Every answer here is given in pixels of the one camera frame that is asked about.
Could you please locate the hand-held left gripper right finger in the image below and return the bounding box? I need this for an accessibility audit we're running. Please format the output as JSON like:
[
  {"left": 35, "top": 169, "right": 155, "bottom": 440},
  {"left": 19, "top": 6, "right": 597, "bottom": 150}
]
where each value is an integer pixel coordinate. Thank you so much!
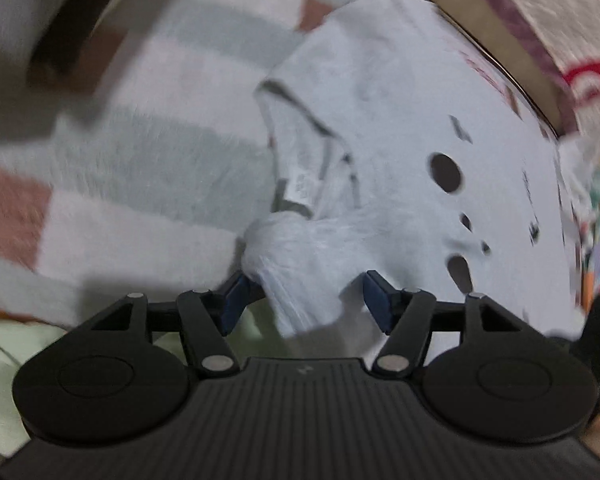
[{"left": 362, "top": 270, "right": 523, "bottom": 376}]

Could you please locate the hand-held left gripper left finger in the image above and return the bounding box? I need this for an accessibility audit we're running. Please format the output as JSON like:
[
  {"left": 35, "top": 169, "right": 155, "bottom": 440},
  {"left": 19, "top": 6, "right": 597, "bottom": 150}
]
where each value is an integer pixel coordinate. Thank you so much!
[{"left": 91, "top": 271, "right": 262, "bottom": 377}]

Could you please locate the white printed T-shirt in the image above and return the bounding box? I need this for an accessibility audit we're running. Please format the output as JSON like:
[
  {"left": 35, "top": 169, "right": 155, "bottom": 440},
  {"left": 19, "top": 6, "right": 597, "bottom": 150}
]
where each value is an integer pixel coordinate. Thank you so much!
[{"left": 237, "top": 0, "right": 588, "bottom": 341}]

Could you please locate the checkered dog print mat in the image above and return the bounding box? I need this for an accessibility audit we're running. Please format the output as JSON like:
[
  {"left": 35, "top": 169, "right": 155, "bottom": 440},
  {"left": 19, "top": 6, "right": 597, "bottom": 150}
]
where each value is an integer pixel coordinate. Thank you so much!
[{"left": 0, "top": 0, "right": 361, "bottom": 326}]

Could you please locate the white crumpled cloth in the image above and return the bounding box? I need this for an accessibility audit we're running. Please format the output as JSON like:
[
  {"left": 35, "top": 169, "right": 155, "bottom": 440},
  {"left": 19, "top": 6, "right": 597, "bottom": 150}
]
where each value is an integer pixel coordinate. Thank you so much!
[{"left": 555, "top": 132, "right": 598, "bottom": 221}]

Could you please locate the light green cloth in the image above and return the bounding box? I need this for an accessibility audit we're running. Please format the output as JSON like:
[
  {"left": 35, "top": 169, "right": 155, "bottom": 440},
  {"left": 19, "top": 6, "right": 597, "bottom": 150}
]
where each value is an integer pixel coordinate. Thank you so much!
[{"left": 0, "top": 305, "right": 286, "bottom": 456}]

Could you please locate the tan bed base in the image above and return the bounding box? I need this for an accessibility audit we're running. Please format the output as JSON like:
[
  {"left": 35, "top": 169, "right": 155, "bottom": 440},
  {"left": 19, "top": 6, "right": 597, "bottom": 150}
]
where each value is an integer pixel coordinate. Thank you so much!
[{"left": 395, "top": 0, "right": 563, "bottom": 136}]

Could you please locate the quilted bedspread red bear print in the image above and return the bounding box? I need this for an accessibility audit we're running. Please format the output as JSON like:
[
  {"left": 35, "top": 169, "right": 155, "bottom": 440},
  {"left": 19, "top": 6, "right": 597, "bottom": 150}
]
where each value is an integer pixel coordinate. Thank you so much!
[{"left": 440, "top": 0, "right": 600, "bottom": 136}]

